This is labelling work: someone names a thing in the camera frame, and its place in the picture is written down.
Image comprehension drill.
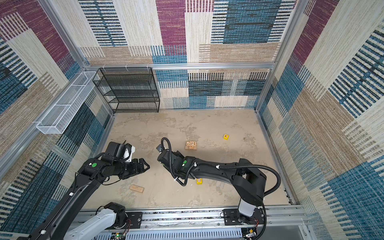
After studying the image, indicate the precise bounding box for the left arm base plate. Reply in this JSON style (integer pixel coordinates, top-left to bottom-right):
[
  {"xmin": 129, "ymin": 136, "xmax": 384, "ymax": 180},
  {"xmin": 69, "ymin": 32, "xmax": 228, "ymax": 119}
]
[{"xmin": 123, "ymin": 212, "xmax": 143, "ymax": 230}]

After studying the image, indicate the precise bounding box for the cow picture wood block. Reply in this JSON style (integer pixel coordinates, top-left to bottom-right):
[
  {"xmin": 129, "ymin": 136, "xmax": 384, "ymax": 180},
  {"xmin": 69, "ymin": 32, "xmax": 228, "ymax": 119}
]
[{"xmin": 186, "ymin": 141, "xmax": 197, "ymax": 146}]

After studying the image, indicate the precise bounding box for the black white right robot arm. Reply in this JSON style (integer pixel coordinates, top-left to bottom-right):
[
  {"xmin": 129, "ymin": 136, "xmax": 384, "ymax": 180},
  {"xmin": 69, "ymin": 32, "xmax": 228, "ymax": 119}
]
[{"xmin": 158, "ymin": 149, "xmax": 270, "ymax": 223}]

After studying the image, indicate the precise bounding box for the printed wood block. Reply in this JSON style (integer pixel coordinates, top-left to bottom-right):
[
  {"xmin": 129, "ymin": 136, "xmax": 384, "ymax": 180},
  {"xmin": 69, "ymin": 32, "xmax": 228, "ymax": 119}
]
[{"xmin": 130, "ymin": 185, "xmax": 145, "ymax": 193}]

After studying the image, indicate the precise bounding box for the white wire mesh basket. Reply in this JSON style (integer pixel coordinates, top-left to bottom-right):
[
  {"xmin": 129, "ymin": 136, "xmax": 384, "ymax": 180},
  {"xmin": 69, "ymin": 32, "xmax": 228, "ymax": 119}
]
[{"xmin": 36, "ymin": 72, "xmax": 96, "ymax": 135}]

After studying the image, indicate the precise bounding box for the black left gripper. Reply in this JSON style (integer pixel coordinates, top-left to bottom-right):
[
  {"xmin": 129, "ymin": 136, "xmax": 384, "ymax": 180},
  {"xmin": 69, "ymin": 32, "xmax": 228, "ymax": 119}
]
[{"xmin": 114, "ymin": 157, "xmax": 151, "ymax": 178}]

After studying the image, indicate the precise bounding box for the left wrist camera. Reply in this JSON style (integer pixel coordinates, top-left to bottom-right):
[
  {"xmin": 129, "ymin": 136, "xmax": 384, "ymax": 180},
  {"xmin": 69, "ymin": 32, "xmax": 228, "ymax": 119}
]
[{"xmin": 123, "ymin": 144, "xmax": 136, "ymax": 163}]

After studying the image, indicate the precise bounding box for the black wire mesh shelf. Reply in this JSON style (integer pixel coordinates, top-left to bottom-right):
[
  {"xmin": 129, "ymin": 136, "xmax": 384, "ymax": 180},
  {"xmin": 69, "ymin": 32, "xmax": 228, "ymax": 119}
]
[{"xmin": 93, "ymin": 67, "xmax": 160, "ymax": 114}]

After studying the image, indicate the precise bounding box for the plain wood block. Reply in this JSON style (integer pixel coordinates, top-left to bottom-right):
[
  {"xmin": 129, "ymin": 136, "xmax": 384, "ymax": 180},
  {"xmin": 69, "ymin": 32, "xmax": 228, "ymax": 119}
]
[{"xmin": 185, "ymin": 146, "xmax": 197, "ymax": 150}]

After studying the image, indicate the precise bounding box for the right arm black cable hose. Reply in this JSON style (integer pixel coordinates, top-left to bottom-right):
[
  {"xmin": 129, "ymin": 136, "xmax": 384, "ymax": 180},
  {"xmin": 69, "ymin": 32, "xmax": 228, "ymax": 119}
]
[{"xmin": 160, "ymin": 137, "xmax": 282, "ymax": 239}]

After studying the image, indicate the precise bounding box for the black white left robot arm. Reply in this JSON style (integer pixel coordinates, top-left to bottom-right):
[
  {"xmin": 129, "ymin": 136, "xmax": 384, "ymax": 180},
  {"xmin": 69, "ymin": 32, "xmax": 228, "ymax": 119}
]
[{"xmin": 18, "ymin": 142, "xmax": 150, "ymax": 240}]

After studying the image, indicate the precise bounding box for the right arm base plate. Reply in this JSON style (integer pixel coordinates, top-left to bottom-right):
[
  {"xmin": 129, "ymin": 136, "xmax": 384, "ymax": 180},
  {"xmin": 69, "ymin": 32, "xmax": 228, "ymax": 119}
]
[{"xmin": 221, "ymin": 208, "xmax": 266, "ymax": 226}]

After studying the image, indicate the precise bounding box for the aluminium mounting rail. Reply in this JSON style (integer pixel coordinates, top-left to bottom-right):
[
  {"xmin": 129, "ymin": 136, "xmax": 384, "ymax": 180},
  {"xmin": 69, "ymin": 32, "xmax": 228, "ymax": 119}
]
[{"xmin": 74, "ymin": 204, "xmax": 310, "ymax": 240}]

